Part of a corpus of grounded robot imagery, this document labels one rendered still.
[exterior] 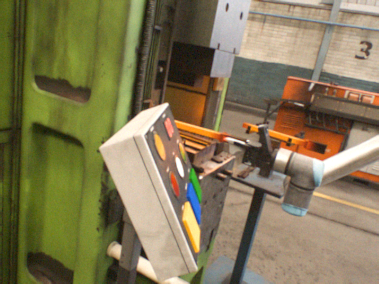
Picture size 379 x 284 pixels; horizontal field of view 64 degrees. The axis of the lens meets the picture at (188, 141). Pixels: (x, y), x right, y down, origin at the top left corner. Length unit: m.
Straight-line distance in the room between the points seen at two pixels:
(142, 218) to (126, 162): 0.11
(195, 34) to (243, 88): 7.81
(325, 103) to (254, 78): 4.49
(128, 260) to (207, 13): 0.78
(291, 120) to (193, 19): 3.75
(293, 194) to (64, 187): 0.84
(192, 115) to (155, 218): 1.03
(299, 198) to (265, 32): 7.85
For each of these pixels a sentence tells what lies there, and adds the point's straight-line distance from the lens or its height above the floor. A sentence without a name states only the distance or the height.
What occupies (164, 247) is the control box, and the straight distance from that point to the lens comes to 0.59.
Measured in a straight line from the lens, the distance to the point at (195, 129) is 1.27.
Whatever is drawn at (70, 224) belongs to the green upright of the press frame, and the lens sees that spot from 1.29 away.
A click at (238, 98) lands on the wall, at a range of 8.90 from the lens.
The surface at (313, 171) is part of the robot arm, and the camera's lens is 1.13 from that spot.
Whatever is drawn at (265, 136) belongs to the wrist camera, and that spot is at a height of 1.10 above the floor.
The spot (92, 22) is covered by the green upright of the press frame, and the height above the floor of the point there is 1.37.
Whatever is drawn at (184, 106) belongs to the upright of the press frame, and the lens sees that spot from 1.55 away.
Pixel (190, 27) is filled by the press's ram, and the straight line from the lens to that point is 1.10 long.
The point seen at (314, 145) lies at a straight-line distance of 1.53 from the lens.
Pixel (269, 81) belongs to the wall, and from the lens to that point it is 8.76.
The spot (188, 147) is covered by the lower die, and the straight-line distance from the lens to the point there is 1.21.
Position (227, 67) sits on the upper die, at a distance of 1.24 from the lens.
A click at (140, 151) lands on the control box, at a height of 1.17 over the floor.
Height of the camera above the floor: 1.34
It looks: 16 degrees down
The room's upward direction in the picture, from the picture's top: 11 degrees clockwise
